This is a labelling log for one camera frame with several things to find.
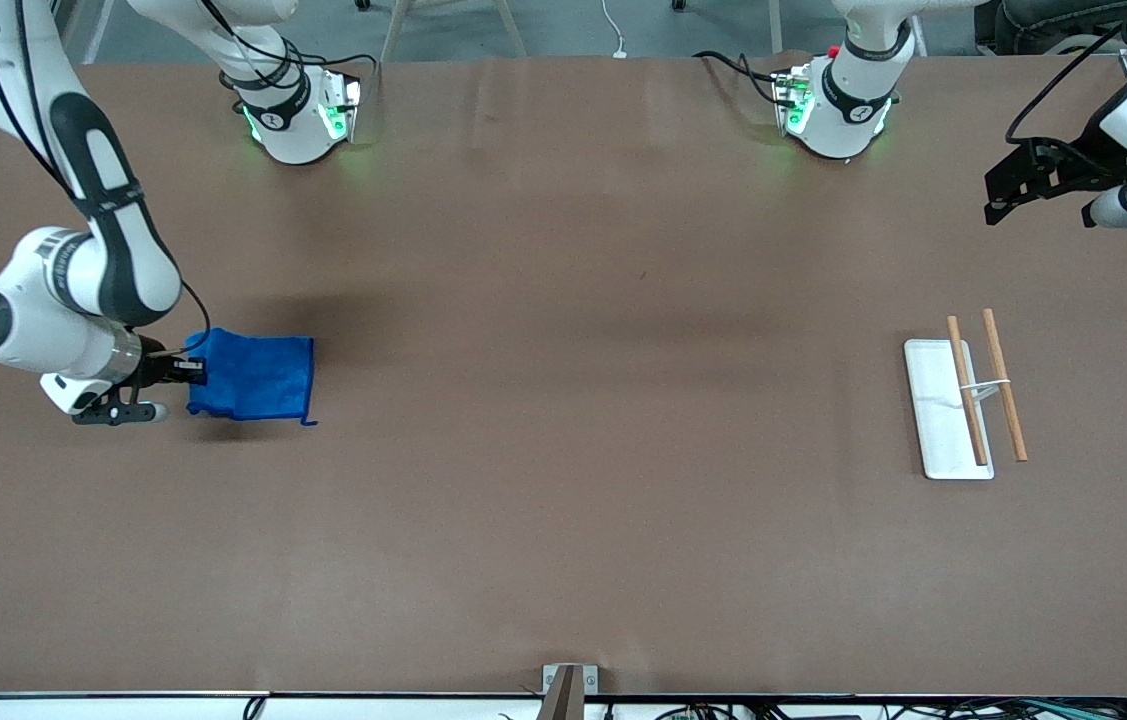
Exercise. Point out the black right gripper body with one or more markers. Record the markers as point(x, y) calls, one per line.
point(156, 369)

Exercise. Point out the white towel rack base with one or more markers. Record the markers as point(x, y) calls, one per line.
point(938, 420)

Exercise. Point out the light wooden stand leg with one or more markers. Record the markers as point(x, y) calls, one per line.
point(395, 30)
point(511, 30)

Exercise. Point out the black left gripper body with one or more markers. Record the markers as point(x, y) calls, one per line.
point(1086, 152)

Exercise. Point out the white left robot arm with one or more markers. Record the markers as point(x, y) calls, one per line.
point(843, 100)

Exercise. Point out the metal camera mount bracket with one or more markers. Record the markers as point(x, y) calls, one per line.
point(568, 690)

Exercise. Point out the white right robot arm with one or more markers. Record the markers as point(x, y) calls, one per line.
point(113, 260)

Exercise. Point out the blue microfibre towel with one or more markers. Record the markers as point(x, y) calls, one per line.
point(258, 380)

